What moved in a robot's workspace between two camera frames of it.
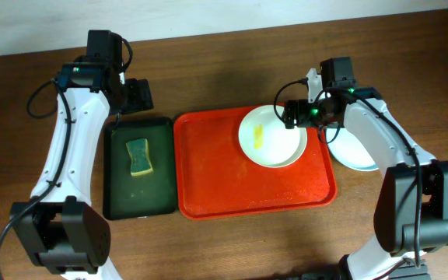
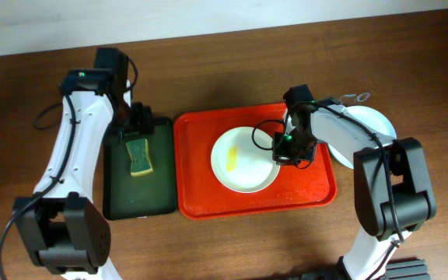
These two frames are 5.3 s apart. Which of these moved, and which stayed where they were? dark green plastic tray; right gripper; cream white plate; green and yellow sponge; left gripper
Moved: right gripper; left gripper; cream white plate
Stayed: dark green plastic tray; green and yellow sponge
